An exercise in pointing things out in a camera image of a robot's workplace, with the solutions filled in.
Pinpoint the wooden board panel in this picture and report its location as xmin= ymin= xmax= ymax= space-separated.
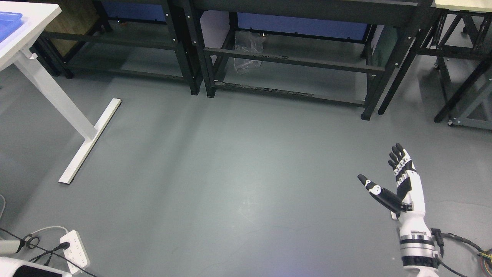
xmin=41 ymin=0 xmax=100 ymax=35

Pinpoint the black right metal shelf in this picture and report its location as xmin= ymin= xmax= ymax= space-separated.
xmin=183 ymin=0 xmax=431 ymax=120

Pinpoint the black rack far right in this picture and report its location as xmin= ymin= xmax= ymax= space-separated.
xmin=379 ymin=0 xmax=492 ymax=130

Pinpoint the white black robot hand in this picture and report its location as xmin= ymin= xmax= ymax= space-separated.
xmin=357 ymin=143 xmax=431 ymax=235

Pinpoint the white charging station device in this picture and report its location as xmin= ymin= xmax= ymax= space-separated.
xmin=0 ymin=257 xmax=72 ymax=277

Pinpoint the clear plastic bag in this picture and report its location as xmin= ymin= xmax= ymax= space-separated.
xmin=234 ymin=30 xmax=266 ymax=74

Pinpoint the white standing desk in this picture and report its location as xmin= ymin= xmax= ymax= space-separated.
xmin=0 ymin=1 xmax=121 ymax=184

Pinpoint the blue plastic tray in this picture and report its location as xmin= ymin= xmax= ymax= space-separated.
xmin=0 ymin=11 xmax=23 ymax=42

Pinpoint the black metal shelf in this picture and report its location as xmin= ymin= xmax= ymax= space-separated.
xmin=36 ymin=0 xmax=203 ymax=95
xmin=183 ymin=0 xmax=431 ymax=120

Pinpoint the black left metal shelf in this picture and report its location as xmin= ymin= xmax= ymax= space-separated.
xmin=36 ymin=0 xmax=203 ymax=95

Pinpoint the white robot forearm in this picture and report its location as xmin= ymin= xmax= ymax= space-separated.
xmin=399 ymin=229 xmax=439 ymax=277

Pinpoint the white power strip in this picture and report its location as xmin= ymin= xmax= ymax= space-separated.
xmin=60 ymin=230 xmax=91 ymax=275

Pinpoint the black robot wrist cable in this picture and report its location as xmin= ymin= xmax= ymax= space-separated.
xmin=430 ymin=228 xmax=492 ymax=277

